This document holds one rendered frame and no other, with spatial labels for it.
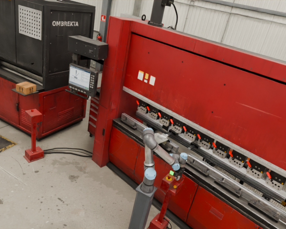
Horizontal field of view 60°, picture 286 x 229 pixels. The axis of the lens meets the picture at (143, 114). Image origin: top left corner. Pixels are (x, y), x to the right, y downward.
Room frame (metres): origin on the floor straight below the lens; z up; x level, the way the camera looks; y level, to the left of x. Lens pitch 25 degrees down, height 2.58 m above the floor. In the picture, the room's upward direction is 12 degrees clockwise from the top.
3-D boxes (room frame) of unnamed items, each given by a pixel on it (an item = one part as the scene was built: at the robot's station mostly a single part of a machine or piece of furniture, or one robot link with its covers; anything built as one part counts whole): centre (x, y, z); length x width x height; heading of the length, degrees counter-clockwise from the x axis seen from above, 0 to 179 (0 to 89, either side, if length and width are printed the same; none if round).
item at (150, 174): (2.08, -0.20, 0.94); 0.13 x 0.12 x 0.14; 5
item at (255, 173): (2.15, -1.25, 1.26); 0.15 x 0.09 x 0.17; 52
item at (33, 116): (3.14, 1.57, 0.41); 0.25 x 0.20 x 0.83; 142
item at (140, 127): (3.22, 0.10, 0.92); 0.50 x 0.06 x 0.10; 52
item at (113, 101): (3.62, 0.33, 1.15); 0.85 x 0.25 x 2.30; 142
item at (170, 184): (2.29, -0.49, 0.75); 0.20 x 0.16 x 0.18; 61
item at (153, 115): (3.02, -0.15, 1.26); 0.15 x 0.09 x 0.17; 52
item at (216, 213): (2.12, -1.03, 0.59); 0.15 x 0.02 x 0.07; 52
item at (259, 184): (2.87, -0.83, 0.93); 2.30 x 0.14 x 0.10; 52
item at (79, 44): (3.33, 0.92, 1.53); 0.51 x 0.25 x 0.85; 69
